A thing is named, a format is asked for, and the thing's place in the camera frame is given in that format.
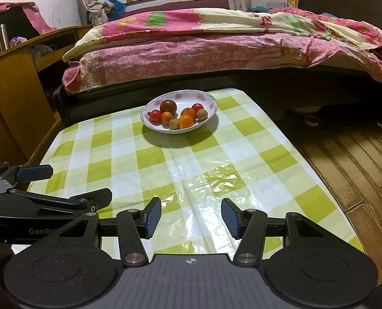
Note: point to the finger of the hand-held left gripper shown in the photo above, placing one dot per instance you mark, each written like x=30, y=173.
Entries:
x=34, y=173
x=81, y=199

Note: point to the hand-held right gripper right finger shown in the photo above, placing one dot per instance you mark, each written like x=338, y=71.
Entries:
x=231, y=219

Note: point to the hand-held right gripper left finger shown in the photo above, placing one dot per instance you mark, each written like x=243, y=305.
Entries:
x=152, y=218

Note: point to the tan longan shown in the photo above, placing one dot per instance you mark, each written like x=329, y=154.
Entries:
x=174, y=123
x=202, y=114

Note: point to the small orange mandarin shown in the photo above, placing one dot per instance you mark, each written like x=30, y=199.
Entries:
x=167, y=118
x=188, y=111

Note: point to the red cherry tomato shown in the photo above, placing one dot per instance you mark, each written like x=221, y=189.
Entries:
x=155, y=116
x=197, y=107

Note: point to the large orange mandarin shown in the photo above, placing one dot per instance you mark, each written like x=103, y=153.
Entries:
x=186, y=121

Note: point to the dark red tomato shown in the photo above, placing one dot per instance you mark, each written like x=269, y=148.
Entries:
x=168, y=106

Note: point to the white floral-rim plate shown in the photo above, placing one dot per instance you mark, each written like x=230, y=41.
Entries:
x=207, y=98

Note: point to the green checked tablecloth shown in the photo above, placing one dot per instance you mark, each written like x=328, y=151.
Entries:
x=178, y=173

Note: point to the wooden desk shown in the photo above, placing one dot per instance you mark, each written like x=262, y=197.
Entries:
x=10, y=96

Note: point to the grey bag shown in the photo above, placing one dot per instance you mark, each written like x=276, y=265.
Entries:
x=44, y=51

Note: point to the white slipper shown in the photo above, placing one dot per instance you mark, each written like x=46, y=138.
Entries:
x=313, y=119

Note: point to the purple white object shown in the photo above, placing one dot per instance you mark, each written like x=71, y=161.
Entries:
x=18, y=41

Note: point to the silver thermos bottle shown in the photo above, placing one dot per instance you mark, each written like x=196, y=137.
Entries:
x=2, y=37

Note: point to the pink floral cloth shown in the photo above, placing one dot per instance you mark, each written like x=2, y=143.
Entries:
x=36, y=17

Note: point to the pink floral bed sheet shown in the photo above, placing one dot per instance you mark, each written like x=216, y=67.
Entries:
x=178, y=54

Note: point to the blue cloth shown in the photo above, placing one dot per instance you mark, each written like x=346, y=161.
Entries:
x=112, y=4

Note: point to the cream and pink quilt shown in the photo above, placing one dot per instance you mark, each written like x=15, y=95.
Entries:
x=242, y=22

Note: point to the dark wooden headboard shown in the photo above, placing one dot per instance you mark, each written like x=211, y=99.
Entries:
x=339, y=0

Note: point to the dark bed frame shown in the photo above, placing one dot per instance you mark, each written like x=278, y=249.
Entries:
x=113, y=99

